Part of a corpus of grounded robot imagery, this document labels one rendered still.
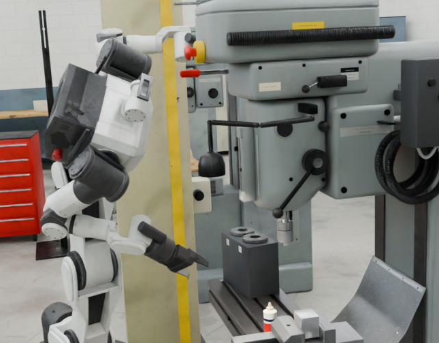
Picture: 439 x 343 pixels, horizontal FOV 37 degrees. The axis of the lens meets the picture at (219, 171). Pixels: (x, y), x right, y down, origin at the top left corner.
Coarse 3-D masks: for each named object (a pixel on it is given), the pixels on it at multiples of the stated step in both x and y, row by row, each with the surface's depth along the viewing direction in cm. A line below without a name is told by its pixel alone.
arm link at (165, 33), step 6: (162, 30) 238; (168, 30) 238; (174, 30) 238; (180, 30) 239; (186, 30) 239; (156, 36) 238; (162, 36) 237; (168, 36) 243; (156, 42) 237; (162, 42) 243; (156, 48) 238
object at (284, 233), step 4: (292, 224) 189; (280, 228) 188; (284, 228) 188; (288, 228) 188; (292, 228) 189; (280, 232) 189; (284, 232) 188; (288, 232) 188; (292, 232) 189; (280, 236) 189; (284, 236) 188; (288, 236) 188; (292, 236) 189; (280, 240) 189; (284, 240) 189; (288, 240) 189; (292, 240) 190
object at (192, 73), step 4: (180, 72) 184; (184, 72) 184; (188, 72) 184; (192, 72) 184; (196, 72) 184; (200, 72) 185; (204, 72) 186; (208, 72) 186; (212, 72) 186; (216, 72) 187; (220, 72) 187; (224, 72) 187; (228, 72) 187; (184, 76) 184; (188, 76) 184; (192, 76) 185; (196, 76) 185
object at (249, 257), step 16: (224, 240) 241; (240, 240) 231; (256, 240) 226; (272, 240) 230; (224, 256) 242; (240, 256) 229; (256, 256) 225; (272, 256) 228; (224, 272) 244; (240, 272) 231; (256, 272) 226; (272, 272) 229; (240, 288) 232; (256, 288) 227; (272, 288) 230
